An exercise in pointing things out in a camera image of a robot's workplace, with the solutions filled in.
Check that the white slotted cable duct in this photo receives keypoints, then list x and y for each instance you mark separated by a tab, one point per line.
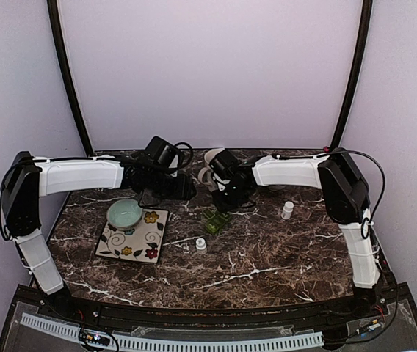
153	339

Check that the green weekly pill organizer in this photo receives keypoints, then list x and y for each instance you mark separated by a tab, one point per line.
215	220

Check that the plain celadon green bowl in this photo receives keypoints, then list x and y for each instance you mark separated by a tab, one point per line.
124	214

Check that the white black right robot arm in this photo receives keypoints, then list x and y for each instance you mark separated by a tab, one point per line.
345	194

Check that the white pill bottle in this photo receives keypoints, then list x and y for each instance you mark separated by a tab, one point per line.
201	245
287	210

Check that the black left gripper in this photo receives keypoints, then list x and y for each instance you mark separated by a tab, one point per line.
183	190

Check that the black front table rail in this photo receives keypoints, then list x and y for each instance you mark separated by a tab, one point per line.
317	315

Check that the black frame post right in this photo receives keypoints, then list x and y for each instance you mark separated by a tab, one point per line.
354	74

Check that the square floral plate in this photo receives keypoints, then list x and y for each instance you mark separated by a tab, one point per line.
140	244

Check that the black frame post left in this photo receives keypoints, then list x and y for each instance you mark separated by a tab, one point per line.
67	79

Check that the black frame post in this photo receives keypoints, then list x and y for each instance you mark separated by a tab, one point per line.
67	79
354	74

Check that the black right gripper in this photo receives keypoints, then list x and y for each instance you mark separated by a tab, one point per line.
223	206

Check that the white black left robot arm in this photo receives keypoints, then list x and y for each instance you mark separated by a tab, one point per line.
157	169

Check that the white mug with coral pattern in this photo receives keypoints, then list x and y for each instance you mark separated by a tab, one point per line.
206	173

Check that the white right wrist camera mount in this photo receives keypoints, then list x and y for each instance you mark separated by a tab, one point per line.
221	184

